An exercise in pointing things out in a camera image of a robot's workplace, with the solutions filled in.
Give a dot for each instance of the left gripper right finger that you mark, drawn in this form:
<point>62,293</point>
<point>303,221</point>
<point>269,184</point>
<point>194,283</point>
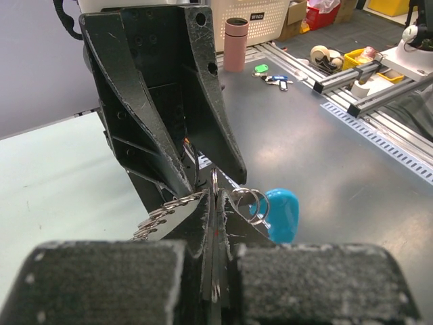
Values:
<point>270,283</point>

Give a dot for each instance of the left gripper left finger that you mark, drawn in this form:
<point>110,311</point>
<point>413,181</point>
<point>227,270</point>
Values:
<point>116,282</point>

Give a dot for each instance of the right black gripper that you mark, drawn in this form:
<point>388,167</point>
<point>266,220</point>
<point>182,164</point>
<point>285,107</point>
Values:
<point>156,75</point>

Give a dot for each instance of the green key tag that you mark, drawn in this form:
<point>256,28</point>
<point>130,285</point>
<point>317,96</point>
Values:
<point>260,70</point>

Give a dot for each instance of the blue key tag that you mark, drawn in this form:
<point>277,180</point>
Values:
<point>278,80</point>

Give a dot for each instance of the pink cylindrical bottle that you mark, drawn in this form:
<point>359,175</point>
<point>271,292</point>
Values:
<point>235,43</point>

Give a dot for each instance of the white perforated storage basket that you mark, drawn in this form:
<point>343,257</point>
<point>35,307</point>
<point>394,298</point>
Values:
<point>266,19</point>

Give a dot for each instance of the cardboard box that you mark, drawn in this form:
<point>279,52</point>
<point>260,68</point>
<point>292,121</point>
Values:
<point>292,24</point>

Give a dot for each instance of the red plastic bin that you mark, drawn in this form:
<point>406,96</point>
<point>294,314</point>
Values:
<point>316,20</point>

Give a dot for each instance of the aluminium extrusion rails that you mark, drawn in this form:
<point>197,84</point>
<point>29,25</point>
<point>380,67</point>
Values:
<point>371,91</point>

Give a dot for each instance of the white slotted cable duct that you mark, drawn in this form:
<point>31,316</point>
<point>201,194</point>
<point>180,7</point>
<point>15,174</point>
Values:
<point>318,146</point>

